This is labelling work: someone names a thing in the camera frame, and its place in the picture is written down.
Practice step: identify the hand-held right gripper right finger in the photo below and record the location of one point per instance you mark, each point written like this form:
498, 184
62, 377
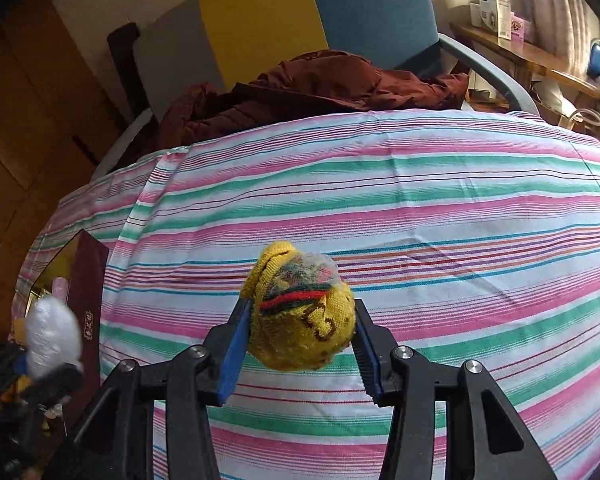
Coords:
367, 360

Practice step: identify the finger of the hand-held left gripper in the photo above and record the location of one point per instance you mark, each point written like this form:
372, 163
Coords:
55, 385

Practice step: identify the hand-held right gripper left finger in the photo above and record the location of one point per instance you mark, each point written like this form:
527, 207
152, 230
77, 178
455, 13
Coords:
235, 355

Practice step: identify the white plastic ball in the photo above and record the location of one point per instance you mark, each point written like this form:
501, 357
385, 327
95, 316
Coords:
52, 332

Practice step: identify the yellow knit sock ball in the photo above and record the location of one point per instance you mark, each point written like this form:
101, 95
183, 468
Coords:
300, 330

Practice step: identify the pink hair roller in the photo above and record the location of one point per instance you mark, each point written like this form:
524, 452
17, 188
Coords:
61, 287

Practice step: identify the gold lined gift box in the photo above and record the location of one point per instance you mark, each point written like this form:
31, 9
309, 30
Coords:
87, 285

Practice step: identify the striped tablecloth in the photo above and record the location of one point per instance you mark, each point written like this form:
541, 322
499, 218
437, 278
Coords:
380, 210

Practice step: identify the wooden cabinet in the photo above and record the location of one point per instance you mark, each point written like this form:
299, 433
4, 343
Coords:
30, 135

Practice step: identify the maroon jacket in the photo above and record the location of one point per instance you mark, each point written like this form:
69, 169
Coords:
305, 90

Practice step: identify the black rolled mat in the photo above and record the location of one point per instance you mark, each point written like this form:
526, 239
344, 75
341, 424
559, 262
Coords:
122, 60

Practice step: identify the grey yellow blue chair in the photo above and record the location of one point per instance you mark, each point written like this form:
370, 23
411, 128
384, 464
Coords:
260, 20

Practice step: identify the wooden side table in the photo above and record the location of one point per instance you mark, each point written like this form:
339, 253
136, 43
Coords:
530, 57

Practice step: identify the small white box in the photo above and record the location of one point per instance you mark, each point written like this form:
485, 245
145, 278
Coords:
475, 15

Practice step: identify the small pink box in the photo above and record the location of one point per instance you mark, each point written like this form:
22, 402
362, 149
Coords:
522, 27

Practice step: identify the tall white box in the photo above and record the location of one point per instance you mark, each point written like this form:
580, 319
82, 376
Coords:
495, 12

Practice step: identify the patterned beige curtain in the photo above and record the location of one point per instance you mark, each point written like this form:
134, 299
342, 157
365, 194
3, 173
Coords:
565, 5

